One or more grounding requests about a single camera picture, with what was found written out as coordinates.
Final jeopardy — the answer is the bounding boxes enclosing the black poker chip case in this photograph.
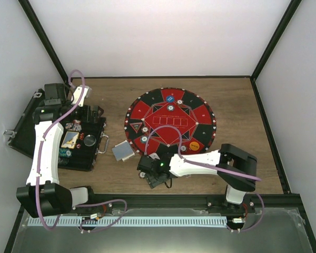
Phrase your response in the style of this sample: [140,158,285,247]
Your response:
[8,89,106,172]

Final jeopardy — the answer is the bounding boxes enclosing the triangular all in marker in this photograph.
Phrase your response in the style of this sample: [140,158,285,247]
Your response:
[130,122,143,133]

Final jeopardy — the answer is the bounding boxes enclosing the card box in case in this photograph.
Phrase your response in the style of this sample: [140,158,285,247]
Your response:
[61,131,80,149]

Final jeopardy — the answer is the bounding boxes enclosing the black front mounting rail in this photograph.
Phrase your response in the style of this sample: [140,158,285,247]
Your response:
[68,193,301,215]

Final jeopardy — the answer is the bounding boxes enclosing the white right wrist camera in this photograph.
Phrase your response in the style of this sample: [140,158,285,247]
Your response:
[149,153,160,160]

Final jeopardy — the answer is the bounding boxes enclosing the chips in case top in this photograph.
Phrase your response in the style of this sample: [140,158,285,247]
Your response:
[65,120,82,132]

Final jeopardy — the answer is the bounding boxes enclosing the teal chip seat two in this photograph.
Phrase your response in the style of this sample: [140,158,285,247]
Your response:
[140,135,147,143]

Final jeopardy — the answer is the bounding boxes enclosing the perforated light blue rail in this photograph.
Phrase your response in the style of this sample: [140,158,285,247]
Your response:
[27,216,227,227]

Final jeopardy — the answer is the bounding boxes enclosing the orange big blind button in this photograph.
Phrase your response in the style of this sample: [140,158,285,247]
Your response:
[189,141,200,151]

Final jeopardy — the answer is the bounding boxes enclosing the teal chips in case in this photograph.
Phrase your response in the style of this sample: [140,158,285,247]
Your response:
[58,148,72,166]

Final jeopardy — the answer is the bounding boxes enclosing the teal chip seat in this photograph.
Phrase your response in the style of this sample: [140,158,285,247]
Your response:
[167,105,174,112]

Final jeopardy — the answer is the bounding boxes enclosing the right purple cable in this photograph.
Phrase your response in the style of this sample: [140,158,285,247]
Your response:
[144,124,265,234]

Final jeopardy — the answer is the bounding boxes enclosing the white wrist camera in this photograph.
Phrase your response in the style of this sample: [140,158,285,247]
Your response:
[149,153,160,160]
[71,85,92,107]

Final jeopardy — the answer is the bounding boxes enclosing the blue small blind button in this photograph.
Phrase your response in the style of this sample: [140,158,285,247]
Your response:
[165,95,175,103]

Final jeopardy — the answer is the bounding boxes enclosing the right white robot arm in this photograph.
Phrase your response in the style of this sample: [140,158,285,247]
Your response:
[137,144,261,212]

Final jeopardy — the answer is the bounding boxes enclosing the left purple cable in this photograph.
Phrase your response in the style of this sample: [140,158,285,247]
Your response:
[35,69,127,235]

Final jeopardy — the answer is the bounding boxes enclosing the brown 100 chip stack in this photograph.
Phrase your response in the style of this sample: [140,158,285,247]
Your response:
[139,172,145,179]

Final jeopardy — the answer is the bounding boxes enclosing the purple cable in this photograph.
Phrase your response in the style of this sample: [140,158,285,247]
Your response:
[144,124,265,234]
[35,69,127,235]

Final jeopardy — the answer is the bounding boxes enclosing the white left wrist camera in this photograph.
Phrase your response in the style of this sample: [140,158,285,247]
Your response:
[71,85,92,107]

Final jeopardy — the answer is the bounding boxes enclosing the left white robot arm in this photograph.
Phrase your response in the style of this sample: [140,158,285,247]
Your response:
[16,83,106,218]

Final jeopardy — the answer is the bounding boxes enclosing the round red black poker mat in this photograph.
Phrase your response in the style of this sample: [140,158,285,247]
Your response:
[124,87,217,156]

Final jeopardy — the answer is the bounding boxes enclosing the clear dealer button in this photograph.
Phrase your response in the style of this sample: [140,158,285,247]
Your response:
[83,134,97,147]

